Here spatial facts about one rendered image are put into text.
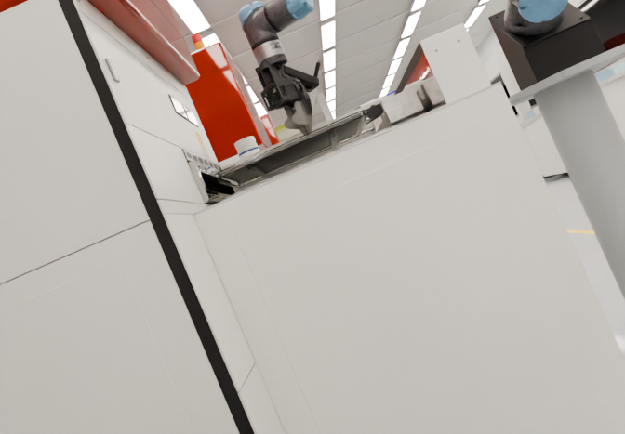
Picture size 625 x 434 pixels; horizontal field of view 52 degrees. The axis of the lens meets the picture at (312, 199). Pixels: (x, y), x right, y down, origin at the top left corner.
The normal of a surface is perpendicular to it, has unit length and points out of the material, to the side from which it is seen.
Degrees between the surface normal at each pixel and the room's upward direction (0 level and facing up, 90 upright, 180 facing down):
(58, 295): 90
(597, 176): 90
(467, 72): 90
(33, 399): 90
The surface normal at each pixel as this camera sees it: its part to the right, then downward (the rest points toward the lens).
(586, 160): -0.55, 0.21
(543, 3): 0.06, 0.76
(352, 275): -0.04, -0.03
